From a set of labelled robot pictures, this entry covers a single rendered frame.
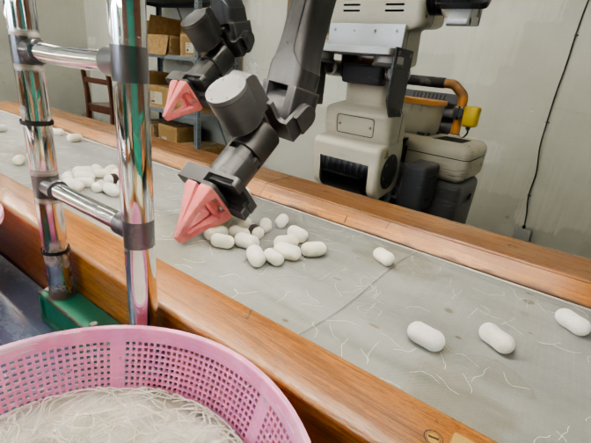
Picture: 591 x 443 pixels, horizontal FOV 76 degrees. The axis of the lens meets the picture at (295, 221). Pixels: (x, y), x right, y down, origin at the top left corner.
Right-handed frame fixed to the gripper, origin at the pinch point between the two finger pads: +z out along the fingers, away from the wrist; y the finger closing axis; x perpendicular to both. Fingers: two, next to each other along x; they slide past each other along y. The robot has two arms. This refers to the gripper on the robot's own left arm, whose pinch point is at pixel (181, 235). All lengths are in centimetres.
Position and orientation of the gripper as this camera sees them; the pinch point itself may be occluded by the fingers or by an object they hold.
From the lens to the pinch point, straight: 51.5
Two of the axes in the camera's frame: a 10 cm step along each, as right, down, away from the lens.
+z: -5.2, 7.8, -3.6
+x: 2.9, 5.5, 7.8
